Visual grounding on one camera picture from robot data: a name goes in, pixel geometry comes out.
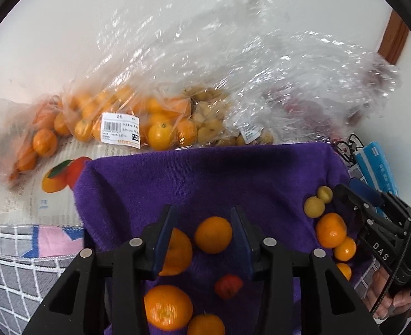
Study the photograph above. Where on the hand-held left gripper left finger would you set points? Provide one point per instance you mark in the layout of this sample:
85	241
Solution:
161	240

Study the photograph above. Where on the clear bag of red tomatoes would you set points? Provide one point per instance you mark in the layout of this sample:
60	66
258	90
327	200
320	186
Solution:
313	94

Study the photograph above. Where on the small red tomato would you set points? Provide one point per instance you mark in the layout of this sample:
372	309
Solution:
228	286

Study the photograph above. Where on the small yellow plum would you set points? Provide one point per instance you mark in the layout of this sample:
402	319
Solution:
324	193
314	206

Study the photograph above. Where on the printed paper flyer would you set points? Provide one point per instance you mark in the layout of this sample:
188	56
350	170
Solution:
51	195

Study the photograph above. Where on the purple towel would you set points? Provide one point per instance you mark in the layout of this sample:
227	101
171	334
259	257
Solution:
226	181

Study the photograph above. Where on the person's right hand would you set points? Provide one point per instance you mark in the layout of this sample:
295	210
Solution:
380	293

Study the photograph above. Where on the labelled clear bag of oranges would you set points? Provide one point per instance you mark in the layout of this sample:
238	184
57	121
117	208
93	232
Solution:
139	118

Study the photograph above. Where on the brown wooden door frame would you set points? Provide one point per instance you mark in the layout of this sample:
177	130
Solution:
395	38

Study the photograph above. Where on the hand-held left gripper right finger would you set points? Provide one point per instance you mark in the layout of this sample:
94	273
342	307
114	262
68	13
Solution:
242	240

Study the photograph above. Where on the mandarin orange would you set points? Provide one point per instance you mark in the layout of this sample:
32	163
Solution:
205	325
345	248
344	270
168	307
331	230
181	251
213	234

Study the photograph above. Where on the grey checkered blanket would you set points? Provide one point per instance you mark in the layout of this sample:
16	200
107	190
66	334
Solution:
16	279

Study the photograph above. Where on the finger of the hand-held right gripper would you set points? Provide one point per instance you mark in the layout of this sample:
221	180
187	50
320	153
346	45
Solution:
352	200
366	190

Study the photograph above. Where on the blue tissue pack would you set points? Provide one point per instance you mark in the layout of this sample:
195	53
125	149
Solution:
376	167

